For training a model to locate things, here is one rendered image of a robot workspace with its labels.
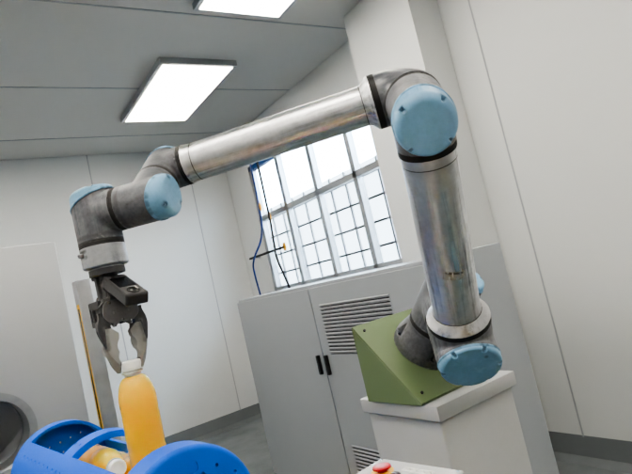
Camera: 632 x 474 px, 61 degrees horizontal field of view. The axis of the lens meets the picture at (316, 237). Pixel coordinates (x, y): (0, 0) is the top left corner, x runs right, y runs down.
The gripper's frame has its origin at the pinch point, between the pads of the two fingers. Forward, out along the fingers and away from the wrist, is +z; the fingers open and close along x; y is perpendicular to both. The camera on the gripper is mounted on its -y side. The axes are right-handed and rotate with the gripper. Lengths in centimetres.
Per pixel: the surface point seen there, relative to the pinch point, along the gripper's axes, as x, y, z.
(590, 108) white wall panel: -281, 3, -64
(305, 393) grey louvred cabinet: -175, 182, 64
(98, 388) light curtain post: -32, 129, 15
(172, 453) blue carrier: 0.1, -11.5, 17.0
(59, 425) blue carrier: -1, 69, 16
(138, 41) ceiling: -134, 224, -202
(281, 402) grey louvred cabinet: -179, 218, 72
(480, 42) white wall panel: -288, 58, -133
